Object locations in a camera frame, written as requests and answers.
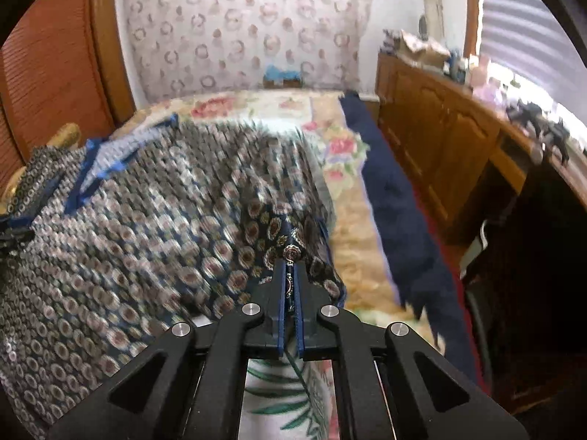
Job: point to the black toy figure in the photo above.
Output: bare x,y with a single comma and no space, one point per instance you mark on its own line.
545,123

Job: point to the navy blanket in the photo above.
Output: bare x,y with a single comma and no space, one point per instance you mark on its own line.
399,220

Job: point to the black chair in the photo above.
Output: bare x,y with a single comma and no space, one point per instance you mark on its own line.
527,293

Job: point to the floral blanket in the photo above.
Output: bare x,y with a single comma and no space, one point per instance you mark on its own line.
348,146

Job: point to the blue cloth item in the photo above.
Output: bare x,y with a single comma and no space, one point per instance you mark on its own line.
282,77

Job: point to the navy medallion-print garment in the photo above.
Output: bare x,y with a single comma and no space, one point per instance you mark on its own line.
160,238

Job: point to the pink soft item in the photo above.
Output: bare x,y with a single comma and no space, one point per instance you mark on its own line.
490,82

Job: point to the gold embroidered pillow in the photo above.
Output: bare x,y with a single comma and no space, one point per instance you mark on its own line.
69,135

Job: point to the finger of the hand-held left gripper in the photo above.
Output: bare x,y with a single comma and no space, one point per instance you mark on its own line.
16,238

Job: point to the wooden louvered wardrobe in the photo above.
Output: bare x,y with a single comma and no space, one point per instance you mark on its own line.
46,78

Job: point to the cardboard box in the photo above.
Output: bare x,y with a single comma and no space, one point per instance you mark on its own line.
422,48

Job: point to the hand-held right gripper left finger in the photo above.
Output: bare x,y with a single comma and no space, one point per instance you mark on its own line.
280,316

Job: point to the window blind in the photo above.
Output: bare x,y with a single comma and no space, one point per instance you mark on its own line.
527,32

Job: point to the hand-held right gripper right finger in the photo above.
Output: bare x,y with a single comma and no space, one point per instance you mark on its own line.
300,316

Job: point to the wooden cabinet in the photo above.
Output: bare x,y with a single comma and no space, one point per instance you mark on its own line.
440,123

